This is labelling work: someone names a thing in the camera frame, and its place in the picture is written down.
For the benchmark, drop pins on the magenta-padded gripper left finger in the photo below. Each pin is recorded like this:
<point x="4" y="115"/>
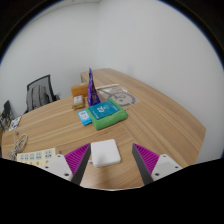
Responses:
<point x="58" y="165"/>

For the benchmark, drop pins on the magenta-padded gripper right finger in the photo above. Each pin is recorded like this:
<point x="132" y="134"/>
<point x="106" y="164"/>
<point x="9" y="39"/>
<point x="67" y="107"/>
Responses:
<point x="165" y="165"/>

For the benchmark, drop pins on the white charger block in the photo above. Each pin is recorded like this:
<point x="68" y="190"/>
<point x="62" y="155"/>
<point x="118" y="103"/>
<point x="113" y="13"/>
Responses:
<point x="105" y="152"/>

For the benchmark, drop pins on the cream power strip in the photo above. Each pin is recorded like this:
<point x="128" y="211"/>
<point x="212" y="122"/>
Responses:
<point x="35" y="156"/>

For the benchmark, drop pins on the small blue pack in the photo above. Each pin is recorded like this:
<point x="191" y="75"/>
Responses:
<point x="84" y="117"/>

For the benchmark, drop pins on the green and white leaflet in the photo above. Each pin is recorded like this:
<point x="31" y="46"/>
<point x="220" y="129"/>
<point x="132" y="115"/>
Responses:
<point x="15" y="123"/>

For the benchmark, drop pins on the small yellow box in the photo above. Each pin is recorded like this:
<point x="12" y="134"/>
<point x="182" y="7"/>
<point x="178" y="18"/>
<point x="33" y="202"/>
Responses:
<point x="78" y="102"/>

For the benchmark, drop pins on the teal flat box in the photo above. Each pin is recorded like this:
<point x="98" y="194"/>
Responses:
<point x="101" y="110"/>

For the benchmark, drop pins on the grey backpack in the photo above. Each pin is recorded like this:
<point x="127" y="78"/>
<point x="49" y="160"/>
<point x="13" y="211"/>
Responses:
<point x="38" y="96"/>

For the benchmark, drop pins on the black product package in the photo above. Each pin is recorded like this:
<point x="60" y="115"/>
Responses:
<point x="6" y="115"/>

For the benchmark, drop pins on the orange box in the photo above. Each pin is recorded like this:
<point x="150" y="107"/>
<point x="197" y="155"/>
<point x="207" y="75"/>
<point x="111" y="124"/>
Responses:
<point x="79" y="90"/>

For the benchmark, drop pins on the purple standing package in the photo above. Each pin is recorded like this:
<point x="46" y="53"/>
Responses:
<point x="93" y="91"/>

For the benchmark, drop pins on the black mesh office chair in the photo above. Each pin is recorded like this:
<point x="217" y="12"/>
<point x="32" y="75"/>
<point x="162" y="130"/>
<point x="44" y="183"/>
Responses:
<point x="41" y="81"/>

